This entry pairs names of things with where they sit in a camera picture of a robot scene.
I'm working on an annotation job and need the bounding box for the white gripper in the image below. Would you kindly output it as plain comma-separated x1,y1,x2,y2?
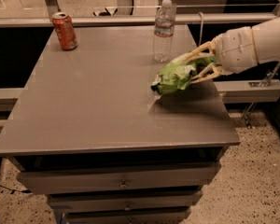
172,27,258,84

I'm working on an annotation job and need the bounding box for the green rice chip bag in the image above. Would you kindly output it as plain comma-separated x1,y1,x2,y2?
151,52,217,95

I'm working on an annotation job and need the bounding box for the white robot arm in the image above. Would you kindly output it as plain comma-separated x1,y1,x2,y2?
177,17,280,83

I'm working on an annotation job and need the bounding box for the clear plastic water bottle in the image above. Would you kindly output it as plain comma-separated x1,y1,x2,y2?
153,0,175,63

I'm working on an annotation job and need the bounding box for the grey metal railing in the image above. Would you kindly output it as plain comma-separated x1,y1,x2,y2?
0,13,276,28

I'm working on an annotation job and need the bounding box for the grey drawer cabinet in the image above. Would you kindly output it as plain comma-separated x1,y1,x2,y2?
0,26,239,224

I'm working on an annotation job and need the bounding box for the orange soda can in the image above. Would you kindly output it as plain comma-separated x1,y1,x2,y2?
52,12,77,50

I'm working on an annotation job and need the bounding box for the white hanging cable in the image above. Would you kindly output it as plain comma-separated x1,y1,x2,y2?
197,11,205,50

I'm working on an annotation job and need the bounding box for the black floor cable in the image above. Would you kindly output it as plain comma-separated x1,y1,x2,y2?
0,183,32,195

